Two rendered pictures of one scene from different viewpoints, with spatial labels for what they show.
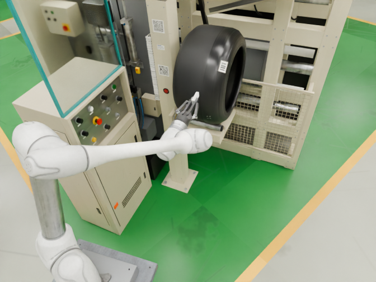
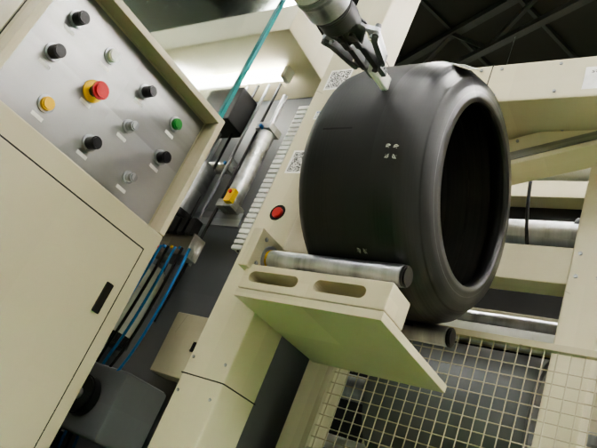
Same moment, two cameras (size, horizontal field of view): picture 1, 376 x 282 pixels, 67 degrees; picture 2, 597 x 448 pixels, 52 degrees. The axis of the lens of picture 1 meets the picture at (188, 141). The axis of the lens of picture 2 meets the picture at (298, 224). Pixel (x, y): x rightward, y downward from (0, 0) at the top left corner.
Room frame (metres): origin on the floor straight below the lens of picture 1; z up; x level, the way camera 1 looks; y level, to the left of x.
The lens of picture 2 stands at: (0.29, -0.27, 0.43)
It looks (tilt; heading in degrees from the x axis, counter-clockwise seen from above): 24 degrees up; 14
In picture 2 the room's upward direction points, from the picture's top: 24 degrees clockwise
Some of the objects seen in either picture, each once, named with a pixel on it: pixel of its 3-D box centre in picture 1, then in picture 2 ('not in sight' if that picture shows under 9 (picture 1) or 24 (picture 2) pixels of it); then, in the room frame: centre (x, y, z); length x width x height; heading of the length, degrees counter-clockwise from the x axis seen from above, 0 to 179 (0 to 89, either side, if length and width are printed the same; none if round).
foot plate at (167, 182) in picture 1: (179, 177); not in sight; (1.69, 0.10, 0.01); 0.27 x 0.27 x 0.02; 63
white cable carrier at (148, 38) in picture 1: (155, 69); (277, 178); (1.70, 0.19, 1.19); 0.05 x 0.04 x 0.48; 153
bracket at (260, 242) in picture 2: (182, 104); (295, 288); (1.68, 0.02, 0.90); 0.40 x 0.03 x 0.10; 153
